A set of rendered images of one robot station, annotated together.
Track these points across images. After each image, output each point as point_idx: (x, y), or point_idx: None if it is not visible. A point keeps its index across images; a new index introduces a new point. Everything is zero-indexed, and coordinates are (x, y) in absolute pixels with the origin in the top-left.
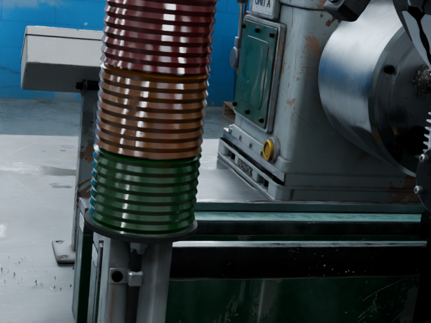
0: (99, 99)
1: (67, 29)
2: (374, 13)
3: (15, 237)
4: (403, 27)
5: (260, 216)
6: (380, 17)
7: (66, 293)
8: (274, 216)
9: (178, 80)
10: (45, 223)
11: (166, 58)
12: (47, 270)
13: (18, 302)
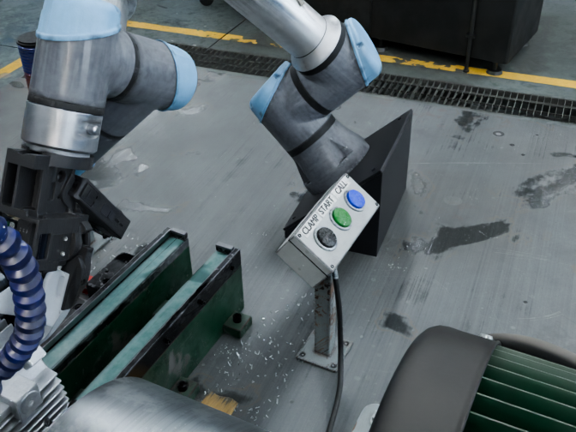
0: None
1: (333, 189)
2: (216, 414)
3: (376, 331)
4: (81, 293)
5: (157, 323)
6: (191, 402)
7: (267, 315)
8: (150, 331)
9: None
10: (399, 359)
11: None
12: (306, 321)
13: (271, 292)
